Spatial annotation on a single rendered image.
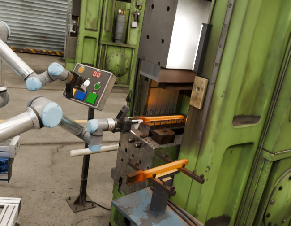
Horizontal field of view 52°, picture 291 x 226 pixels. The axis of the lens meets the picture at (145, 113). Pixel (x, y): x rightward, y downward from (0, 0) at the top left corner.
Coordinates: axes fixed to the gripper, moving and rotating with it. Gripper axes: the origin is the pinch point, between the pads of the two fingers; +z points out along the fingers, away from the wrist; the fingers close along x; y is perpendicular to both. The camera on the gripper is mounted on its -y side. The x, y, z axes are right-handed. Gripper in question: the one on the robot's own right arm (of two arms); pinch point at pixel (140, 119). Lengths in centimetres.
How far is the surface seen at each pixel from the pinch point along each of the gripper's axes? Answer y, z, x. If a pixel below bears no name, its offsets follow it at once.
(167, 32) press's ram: -55, 2, 8
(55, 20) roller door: -8, 205, -765
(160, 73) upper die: -31.9, 2.6, 7.6
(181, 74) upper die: -31.7, 19.8, 7.6
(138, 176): 7, -33, 50
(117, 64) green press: 45, 229, -421
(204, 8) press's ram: -72, 22, 13
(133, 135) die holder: 10.8, -3.3, 0.3
